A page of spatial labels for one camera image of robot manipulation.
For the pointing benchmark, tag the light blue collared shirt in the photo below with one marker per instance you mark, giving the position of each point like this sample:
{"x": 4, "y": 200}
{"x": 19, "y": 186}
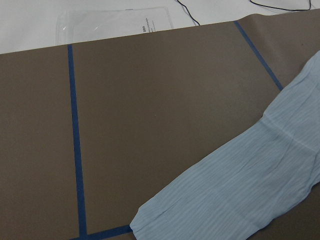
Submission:
{"x": 243, "y": 185}

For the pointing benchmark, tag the clear plastic bag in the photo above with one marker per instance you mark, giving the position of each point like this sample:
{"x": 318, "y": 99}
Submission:
{"x": 77, "y": 26}

